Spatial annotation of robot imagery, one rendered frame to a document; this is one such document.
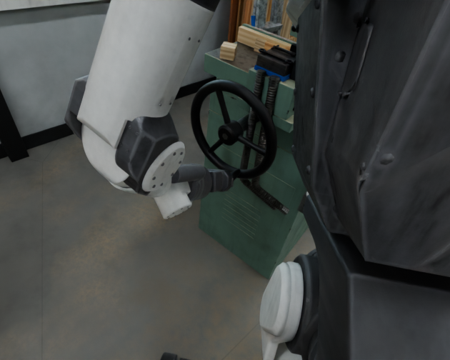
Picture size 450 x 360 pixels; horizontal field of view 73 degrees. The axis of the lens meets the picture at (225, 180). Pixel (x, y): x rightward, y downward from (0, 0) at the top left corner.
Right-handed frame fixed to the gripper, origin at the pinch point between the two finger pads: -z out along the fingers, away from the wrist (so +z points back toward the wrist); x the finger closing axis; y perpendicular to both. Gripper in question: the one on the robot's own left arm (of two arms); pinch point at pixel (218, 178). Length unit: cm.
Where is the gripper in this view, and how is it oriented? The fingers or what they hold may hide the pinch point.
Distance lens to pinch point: 85.1
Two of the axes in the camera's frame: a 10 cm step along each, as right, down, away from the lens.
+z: -4.7, 0.8, -8.8
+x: 8.8, 0.9, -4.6
